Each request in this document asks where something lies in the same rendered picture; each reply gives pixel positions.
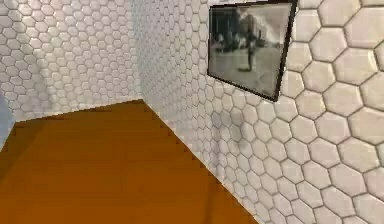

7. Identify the black framed grey picture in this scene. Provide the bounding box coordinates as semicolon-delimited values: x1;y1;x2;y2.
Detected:
206;0;299;103

